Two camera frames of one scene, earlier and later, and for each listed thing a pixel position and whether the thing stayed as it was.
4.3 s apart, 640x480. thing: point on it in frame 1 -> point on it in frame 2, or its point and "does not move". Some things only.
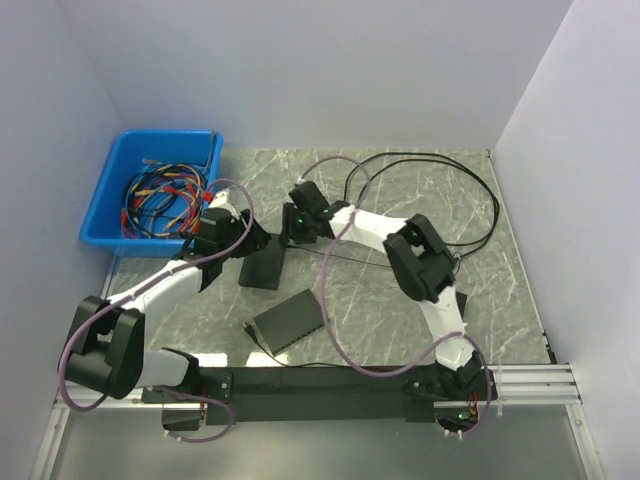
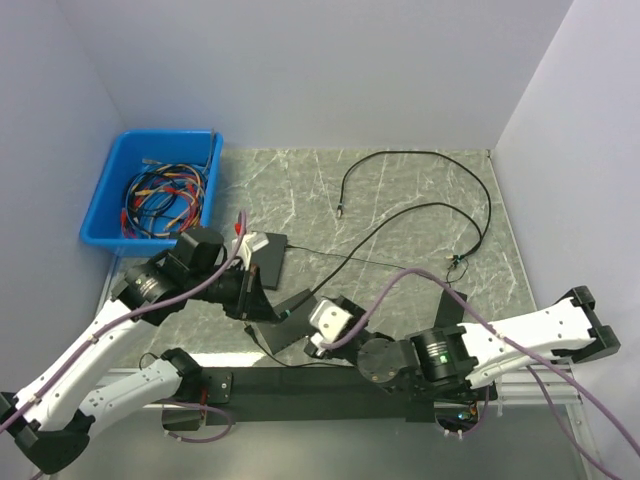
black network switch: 289,321 does not move
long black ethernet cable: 361,170 -> 286,311
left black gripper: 256,240 -> 252,302
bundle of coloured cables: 164,199 does not move
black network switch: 261,269 does not move
